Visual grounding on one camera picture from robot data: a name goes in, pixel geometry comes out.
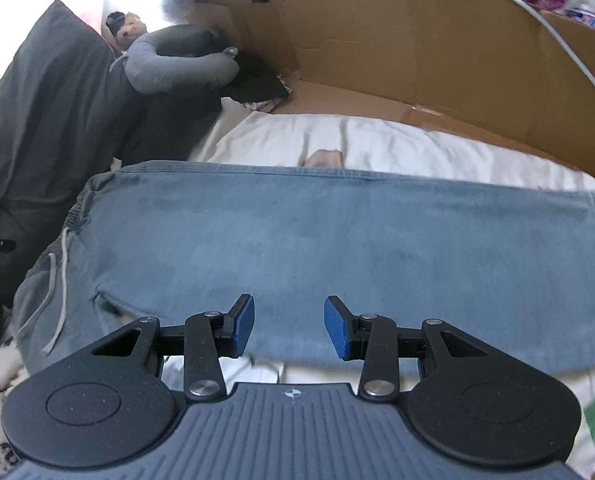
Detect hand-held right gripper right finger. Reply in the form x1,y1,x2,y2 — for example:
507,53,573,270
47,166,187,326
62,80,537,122
324,296,491,402

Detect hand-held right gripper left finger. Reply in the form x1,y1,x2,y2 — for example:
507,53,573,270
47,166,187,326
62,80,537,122
92,294,256,402

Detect blue denim pants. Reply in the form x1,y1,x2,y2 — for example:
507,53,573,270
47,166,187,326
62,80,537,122
15,160,595,376

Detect dark grey pillow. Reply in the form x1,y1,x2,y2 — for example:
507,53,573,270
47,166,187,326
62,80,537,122
0,0,146,241

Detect bear printed bedsheet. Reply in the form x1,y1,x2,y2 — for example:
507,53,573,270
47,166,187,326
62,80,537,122
160,110,595,480

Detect charcoal cushion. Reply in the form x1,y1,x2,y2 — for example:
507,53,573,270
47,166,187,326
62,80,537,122
112,92,223,166

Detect grey neck pillow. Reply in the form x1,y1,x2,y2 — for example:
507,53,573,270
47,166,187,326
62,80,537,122
112,25,241,95

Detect black cloth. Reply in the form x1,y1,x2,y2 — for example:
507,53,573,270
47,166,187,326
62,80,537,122
222,50,291,103

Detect small teddy bear toy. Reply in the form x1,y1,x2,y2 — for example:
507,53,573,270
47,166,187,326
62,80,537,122
105,10,148,53

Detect flattened cardboard box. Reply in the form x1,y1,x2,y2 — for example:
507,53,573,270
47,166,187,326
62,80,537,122
188,0,595,188

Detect tissue pack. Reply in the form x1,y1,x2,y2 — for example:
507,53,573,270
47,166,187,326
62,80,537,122
520,0,595,28

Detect white cable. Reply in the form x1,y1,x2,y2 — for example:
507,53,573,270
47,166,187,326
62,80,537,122
482,0,595,111

